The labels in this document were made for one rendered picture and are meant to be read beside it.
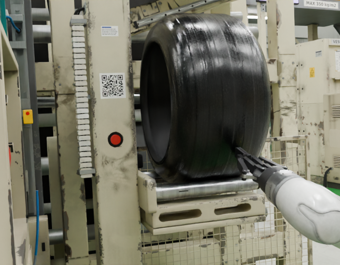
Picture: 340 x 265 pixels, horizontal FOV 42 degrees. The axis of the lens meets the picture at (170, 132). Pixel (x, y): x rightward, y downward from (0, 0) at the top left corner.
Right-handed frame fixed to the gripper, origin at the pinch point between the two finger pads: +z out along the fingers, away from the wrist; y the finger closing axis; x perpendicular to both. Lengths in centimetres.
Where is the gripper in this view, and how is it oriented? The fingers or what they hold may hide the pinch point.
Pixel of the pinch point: (242, 155)
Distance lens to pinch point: 125.7
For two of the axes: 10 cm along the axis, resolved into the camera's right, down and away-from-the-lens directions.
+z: -2.9, -3.0, 9.1
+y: -9.6, 0.6, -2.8
